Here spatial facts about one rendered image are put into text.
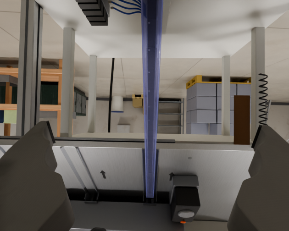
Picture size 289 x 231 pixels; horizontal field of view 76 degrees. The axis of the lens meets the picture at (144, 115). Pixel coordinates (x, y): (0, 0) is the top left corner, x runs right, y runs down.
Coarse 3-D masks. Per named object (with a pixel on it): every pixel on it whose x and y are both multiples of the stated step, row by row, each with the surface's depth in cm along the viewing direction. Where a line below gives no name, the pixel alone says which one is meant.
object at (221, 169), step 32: (64, 160) 28; (96, 160) 27; (128, 160) 27; (160, 160) 27; (192, 160) 26; (224, 160) 26; (96, 192) 36; (128, 192) 35; (160, 192) 34; (224, 192) 33
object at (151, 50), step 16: (144, 0) 11; (160, 0) 11; (144, 16) 12; (160, 16) 12; (144, 32) 13; (160, 32) 13; (144, 48) 14; (160, 48) 13; (144, 64) 14; (144, 80) 15; (144, 96) 17; (144, 112) 18; (144, 128) 20; (144, 144) 22
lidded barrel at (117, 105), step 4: (116, 96) 717; (120, 96) 722; (112, 100) 725; (116, 100) 716; (120, 100) 720; (112, 104) 722; (116, 104) 714; (120, 104) 719; (112, 108) 719; (116, 108) 713; (120, 108) 718; (116, 112) 753; (120, 112) 746
